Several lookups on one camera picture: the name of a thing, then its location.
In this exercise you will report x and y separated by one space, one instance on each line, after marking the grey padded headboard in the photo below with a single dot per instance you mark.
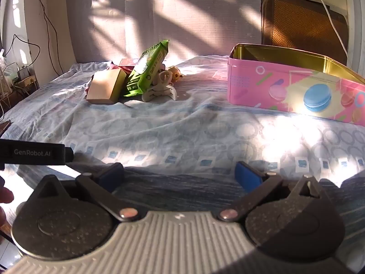
103 30

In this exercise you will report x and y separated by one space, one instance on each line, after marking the small yellow toy figure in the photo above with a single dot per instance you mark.
176 74

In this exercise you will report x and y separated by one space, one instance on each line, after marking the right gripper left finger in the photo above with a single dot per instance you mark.
63 220

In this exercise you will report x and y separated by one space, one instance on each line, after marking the person's left hand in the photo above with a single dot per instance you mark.
6 196

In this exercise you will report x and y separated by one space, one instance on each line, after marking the pink macaron tin box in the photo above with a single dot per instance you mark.
294 81

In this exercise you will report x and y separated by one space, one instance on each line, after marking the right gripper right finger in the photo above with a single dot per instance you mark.
293 221

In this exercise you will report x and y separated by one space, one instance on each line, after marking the brown woven cushion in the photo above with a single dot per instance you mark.
304 25

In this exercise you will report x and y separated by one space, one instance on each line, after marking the cluttered wooden side table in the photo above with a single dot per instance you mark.
17 83

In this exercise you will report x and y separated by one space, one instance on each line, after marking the red gift box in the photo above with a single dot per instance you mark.
127 65

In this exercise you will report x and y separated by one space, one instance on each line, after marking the green snack packet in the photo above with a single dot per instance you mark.
146 69

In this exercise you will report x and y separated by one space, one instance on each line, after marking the tan cardboard box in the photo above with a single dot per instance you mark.
106 86

